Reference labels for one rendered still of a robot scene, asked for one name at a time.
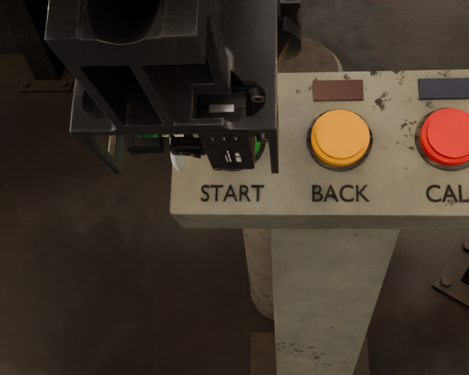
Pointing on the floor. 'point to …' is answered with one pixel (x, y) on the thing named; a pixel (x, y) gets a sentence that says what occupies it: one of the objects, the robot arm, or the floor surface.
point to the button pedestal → (337, 211)
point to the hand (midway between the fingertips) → (222, 101)
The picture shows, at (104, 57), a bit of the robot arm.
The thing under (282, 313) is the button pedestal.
